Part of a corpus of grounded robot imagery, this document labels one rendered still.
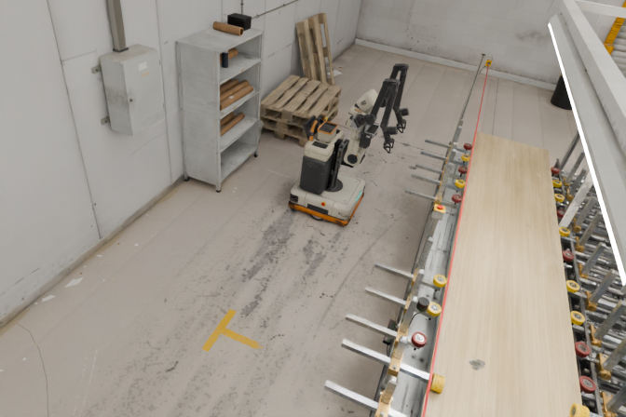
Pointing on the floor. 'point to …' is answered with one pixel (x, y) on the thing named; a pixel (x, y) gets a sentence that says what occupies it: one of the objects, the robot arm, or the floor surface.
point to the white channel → (589, 52)
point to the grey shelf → (245, 141)
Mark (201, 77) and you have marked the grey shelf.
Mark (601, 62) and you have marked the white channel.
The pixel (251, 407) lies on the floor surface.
